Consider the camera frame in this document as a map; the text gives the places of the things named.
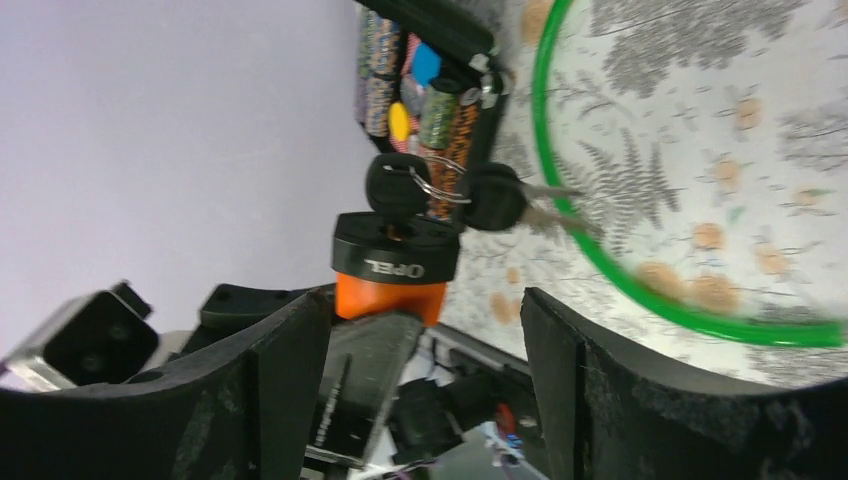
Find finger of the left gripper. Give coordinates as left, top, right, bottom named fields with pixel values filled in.
left=307, top=311, right=423, bottom=467

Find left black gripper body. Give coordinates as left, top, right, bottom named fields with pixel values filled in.
left=178, top=284, right=335, bottom=357

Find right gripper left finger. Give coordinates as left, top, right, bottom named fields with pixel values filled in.
left=1, top=290, right=332, bottom=479

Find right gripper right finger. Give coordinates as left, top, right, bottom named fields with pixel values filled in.
left=521, top=287, right=847, bottom=479

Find orange black padlock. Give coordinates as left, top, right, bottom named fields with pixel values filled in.
left=331, top=212, right=460, bottom=327

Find black keys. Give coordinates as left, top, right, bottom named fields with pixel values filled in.
left=365, top=152, right=602, bottom=235

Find yellow round chip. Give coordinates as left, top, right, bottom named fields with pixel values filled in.
left=388, top=102, right=412, bottom=142

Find black poker chip case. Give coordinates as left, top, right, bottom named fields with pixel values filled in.
left=354, top=1, right=512, bottom=220

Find blue round chip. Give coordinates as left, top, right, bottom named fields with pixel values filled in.
left=410, top=43, right=442, bottom=87

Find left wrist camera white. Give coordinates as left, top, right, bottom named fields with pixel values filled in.
left=2, top=281, right=159, bottom=392

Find green cable lock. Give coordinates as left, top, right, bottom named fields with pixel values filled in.
left=531, top=0, right=848, bottom=349

